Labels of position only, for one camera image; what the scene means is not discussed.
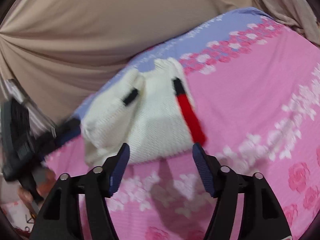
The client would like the white knit sweater striped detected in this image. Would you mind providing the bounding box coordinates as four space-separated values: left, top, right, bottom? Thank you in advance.
81 57 206 166

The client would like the pink floral bedsheet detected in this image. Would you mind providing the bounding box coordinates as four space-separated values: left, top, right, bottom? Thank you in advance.
42 6 320 240

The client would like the person's left hand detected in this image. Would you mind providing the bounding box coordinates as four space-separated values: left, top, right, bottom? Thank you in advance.
17 167 57 208

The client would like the beige curtain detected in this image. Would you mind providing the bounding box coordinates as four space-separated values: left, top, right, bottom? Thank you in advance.
1 0 252 120

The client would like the floral beige cloth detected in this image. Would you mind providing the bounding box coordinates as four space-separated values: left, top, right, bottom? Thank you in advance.
252 0 319 47

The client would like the grey pleated curtain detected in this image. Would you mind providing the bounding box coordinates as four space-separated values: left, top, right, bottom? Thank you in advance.
1 77 57 135

